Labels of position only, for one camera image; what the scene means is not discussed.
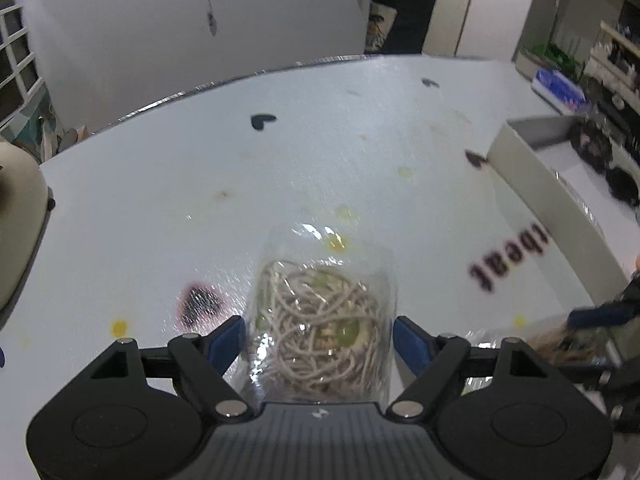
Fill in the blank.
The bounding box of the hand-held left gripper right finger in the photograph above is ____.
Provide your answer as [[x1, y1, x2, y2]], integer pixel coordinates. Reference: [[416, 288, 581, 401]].
[[385, 316, 548, 421]]

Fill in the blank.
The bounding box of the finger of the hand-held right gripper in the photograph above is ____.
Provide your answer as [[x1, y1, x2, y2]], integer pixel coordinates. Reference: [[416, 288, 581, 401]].
[[567, 305, 628, 331]]

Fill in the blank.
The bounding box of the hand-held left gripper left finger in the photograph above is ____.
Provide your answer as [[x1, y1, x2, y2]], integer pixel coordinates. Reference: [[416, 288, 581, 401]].
[[90, 315, 249, 420]]

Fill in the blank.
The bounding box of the clear bag of brown hair ties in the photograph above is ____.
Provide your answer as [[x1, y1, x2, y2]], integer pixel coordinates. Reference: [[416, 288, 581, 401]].
[[465, 317, 621, 396]]

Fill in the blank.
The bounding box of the clear bag of beige hair ties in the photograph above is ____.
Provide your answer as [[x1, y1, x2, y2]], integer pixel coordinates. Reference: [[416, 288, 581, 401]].
[[242, 220, 398, 403]]

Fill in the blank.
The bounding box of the white shallow tray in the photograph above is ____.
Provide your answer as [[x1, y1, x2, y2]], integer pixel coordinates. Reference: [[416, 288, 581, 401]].
[[487, 115, 640, 311]]

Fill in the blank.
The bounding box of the dark crochet scrunchie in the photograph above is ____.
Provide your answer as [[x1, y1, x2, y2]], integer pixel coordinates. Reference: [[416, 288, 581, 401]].
[[570, 120, 616, 173]]

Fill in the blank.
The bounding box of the blue tissue box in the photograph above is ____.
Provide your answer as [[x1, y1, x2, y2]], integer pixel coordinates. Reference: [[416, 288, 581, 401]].
[[532, 69, 591, 113]]

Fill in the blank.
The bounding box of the cluttered white shelf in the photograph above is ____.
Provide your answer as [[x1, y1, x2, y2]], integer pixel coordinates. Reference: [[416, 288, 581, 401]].
[[585, 20, 640, 111]]

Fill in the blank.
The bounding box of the green plastic bag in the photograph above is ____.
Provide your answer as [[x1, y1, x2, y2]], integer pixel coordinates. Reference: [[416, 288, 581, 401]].
[[542, 42, 581, 73]]

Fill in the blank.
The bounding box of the cartoon print bag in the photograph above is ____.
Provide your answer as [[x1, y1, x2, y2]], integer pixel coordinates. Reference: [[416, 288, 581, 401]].
[[365, 2, 396, 53]]

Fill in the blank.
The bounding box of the white cupboard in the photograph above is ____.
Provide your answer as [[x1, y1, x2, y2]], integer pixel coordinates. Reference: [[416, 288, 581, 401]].
[[425, 0, 481, 57]]

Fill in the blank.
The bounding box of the black cabinet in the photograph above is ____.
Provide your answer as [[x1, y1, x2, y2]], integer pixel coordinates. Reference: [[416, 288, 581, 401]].
[[370, 0, 440, 56]]

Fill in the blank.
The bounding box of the colourful clutter by wall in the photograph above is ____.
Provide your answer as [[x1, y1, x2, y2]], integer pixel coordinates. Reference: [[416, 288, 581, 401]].
[[37, 85, 93, 161]]

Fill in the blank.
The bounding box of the window with white frame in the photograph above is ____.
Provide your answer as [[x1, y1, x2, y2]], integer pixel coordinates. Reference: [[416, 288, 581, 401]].
[[0, 5, 43, 131]]

